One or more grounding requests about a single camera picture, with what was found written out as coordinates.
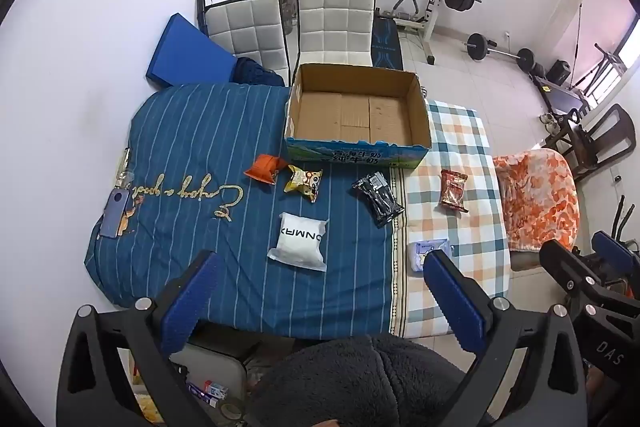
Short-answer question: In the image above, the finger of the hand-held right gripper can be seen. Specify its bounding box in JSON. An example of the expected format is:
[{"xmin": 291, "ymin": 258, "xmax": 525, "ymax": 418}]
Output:
[
  {"xmin": 591, "ymin": 231, "xmax": 640, "ymax": 280},
  {"xmin": 540, "ymin": 239, "xmax": 601, "ymax": 303}
]

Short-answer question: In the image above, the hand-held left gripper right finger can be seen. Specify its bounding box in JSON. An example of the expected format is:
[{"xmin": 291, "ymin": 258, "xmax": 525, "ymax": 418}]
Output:
[{"xmin": 424, "ymin": 250, "xmax": 588, "ymax": 427}]

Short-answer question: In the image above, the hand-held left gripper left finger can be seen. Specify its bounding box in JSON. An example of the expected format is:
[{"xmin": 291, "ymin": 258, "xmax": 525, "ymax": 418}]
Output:
[{"xmin": 56, "ymin": 250, "xmax": 226, "ymax": 427}]

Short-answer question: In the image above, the blue white tissue packet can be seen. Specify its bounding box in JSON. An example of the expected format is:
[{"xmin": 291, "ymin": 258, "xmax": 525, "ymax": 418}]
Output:
[{"xmin": 411, "ymin": 239, "xmax": 453, "ymax": 275}]

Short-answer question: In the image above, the red snack packet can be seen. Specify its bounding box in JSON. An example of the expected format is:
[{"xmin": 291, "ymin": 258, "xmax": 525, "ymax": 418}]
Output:
[{"xmin": 439, "ymin": 169, "xmax": 470, "ymax": 213}]

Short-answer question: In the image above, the white soft packet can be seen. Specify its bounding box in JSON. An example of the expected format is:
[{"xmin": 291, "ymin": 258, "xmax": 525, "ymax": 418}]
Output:
[{"xmin": 266, "ymin": 212, "xmax": 329, "ymax": 273}]

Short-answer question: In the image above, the black foil packet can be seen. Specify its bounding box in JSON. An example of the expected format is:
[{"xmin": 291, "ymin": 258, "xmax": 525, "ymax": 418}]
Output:
[{"xmin": 351, "ymin": 172, "xmax": 406, "ymax": 228}]

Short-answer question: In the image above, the orange snack packet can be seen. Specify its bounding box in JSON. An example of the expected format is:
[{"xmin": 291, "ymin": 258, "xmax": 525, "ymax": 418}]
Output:
[{"xmin": 243, "ymin": 154, "xmax": 288, "ymax": 184}]

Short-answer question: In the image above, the yellow snack packet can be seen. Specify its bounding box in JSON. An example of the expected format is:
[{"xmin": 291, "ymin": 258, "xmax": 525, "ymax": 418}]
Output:
[{"xmin": 283, "ymin": 165, "xmax": 324, "ymax": 204}]

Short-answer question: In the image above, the cardboard box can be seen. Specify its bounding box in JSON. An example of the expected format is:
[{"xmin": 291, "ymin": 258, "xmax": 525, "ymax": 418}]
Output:
[{"xmin": 284, "ymin": 63, "xmax": 432, "ymax": 170}]

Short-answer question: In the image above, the person's right hand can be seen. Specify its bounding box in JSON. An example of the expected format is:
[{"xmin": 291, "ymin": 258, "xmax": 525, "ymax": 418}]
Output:
[{"xmin": 586, "ymin": 367, "xmax": 609, "ymax": 397}]

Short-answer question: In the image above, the grey plastic stool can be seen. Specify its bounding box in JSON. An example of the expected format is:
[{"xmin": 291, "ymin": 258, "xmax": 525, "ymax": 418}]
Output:
[{"xmin": 170, "ymin": 339, "xmax": 263, "ymax": 408}]

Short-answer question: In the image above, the orange floral blanket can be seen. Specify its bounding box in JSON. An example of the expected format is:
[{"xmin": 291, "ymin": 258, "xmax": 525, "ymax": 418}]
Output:
[{"xmin": 492, "ymin": 148, "xmax": 581, "ymax": 254}]

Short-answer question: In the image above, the blue white small box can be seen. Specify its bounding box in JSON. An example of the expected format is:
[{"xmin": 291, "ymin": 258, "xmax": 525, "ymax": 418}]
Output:
[{"xmin": 187, "ymin": 379, "xmax": 228, "ymax": 403}]

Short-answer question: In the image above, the yellow patterned packet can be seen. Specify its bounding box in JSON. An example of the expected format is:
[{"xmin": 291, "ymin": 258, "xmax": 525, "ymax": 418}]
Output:
[{"xmin": 132, "ymin": 387, "xmax": 166, "ymax": 423}]

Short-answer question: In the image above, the blue phone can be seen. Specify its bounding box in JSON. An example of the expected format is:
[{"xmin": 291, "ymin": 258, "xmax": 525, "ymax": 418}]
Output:
[{"xmin": 99, "ymin": 189, "xmax": 132, "ymax": 239}]

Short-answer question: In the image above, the dark wooden chair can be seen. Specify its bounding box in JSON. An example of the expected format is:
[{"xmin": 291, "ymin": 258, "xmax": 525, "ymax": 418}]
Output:
[{"xmin": 545, "ymin": 103, "xmax": 637, "ymax": 180}]

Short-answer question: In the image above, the blue striped blanket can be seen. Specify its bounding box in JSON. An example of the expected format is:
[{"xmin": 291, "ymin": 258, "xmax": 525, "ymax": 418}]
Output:
[{"xmin": 84, "ymin": 82, "xmax": 401, "ymax": 340}]

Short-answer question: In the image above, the black treadmill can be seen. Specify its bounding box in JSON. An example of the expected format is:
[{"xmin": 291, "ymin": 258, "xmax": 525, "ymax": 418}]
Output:
[{"xmin": 532, "ymin": 74, "xmax": 591, "ymax": 115}]

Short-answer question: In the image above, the plaid bed sheet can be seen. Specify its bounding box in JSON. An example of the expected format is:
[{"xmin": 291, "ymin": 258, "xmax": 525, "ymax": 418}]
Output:
[{"xmin": 390, "ymin": 99, "xmax": 512, "ymax": 339}]

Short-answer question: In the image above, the black metal rack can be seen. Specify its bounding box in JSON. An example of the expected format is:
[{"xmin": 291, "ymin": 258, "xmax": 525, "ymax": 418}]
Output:
[{"xmin": 575, "ymin": 42, "xmax": 628, "ymax": 100}]

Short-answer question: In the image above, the window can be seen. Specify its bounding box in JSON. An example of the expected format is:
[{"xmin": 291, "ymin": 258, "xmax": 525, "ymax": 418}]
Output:
[{"xmin": 617, "ymin": 14, "xmax": 640, "ymax": 72}]

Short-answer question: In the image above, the dark blue cloth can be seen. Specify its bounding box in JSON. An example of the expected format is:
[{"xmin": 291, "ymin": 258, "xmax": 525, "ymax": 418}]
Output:
[{"xmin": 231, "ymin": 56, "xmax": 287, "ymax": 86}]

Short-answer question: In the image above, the short barbell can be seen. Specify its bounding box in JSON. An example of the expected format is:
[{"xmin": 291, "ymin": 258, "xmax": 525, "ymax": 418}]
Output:
[{"xmin": 462, "ymin": 33, "xmax": 536, "ymax": 72}]

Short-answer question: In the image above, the blue foam mat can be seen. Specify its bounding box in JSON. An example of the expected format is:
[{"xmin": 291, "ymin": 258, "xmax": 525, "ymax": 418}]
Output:
[{"xmin": 145, "ymin": 13, "xmax": 238, "ymax": 86}]

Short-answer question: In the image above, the black blue bench pad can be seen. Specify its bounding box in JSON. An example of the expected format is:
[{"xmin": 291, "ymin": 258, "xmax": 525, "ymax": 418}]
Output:
[{"xmin": 371, "ymin": 18, "xmax": 403, "ymax": 70}]

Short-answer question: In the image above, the white padded chair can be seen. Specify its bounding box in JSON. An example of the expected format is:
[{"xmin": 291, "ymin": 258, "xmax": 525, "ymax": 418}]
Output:
[
  {"xmin": 295, "ymin": 0, "xmax": 377, "ymax": 68},
  {"xmin": 205, "ymin": 0, "xmax": 291, "ymax": 86}
]

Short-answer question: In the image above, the black metal frame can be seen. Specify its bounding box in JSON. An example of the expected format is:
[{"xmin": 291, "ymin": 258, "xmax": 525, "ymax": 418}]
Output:
[{"xmin": 614, "ymin": 194, "xmax": 640, "ymax": 253}]

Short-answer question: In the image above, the grey exercise handle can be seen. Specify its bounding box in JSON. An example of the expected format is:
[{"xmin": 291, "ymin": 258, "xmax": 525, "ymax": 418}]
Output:
[{"xmin": 392, "ymin": 0, "xmax": 423, "ymax": 20}]

